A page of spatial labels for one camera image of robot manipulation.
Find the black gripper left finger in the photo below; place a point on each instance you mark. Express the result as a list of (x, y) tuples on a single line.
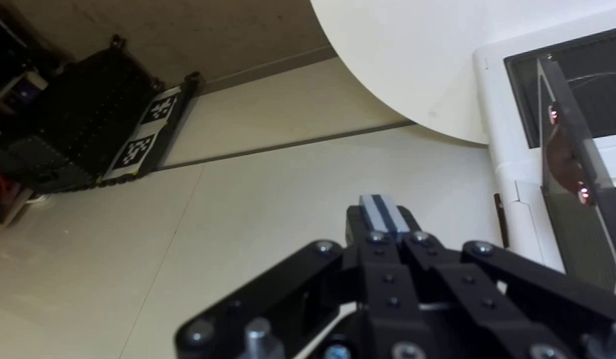
[(367, 280)]

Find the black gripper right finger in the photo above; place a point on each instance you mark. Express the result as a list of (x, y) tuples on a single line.
[(453, 292)]

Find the white stacked plastic cabinet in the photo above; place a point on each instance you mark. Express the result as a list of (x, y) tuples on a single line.
[(513, 166)]

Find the board with printed tags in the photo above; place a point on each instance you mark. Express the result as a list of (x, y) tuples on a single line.
[(148, 132)]

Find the black equipment case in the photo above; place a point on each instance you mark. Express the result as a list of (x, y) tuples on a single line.
[(74, 126)]

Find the wooden storage shelf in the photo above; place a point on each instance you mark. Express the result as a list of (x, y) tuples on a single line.
[(15, 80)]

